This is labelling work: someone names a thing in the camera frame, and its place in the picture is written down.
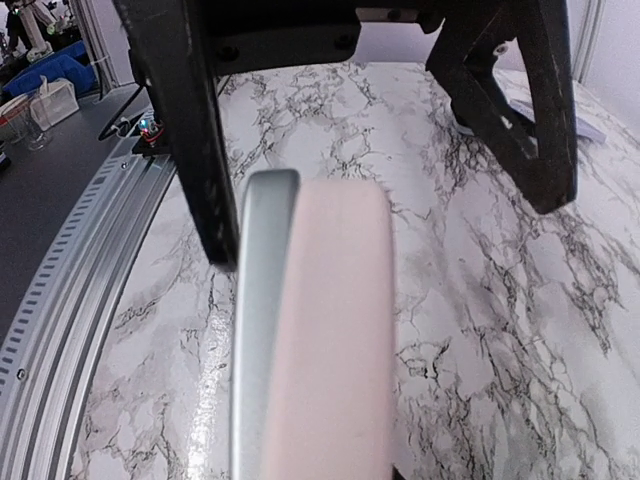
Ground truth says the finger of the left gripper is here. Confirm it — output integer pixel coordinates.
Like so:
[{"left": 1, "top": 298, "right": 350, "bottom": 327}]
[
  {"left": 426, "top": 0, "right": 578, "bottom": 214},
  {"left": 114, "top": 1, "right": 239, "bottom": 271}
]

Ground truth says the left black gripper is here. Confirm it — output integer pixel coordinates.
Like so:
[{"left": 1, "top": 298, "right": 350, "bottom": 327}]
[{"left": 199, "top": 0, "right": 446, "bottom": 75}]

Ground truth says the pink phone case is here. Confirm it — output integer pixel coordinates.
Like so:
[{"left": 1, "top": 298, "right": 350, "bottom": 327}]
[{"left": 259, "top": 180, "right": 395, "bottom": 479}]

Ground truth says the blue plastic bin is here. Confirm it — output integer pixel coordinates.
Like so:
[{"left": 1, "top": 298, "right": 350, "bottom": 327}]
[{"left": 1, "top": 41, "right": 98, "bottom": 102}]

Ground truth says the white tissue box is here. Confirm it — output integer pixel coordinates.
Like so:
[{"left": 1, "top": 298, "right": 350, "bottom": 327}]
[{"left": 29, "top": 75, "right": 79, "bottom": 131}]

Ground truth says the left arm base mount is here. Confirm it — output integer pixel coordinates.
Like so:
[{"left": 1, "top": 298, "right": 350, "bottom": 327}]
[{"left": 132, "top": 111, "right": 171, "bottom": 157}]

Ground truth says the right aluminium frame post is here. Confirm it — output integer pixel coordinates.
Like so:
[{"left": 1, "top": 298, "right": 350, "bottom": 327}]
[{"left": 572, "top": 0, "right": 608, "bottom": 83}]

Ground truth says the front aluminium rail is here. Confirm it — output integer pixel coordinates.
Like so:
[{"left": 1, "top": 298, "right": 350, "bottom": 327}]
[{"left": 1, "top": 140, "right": 175, "bottom": 479}]

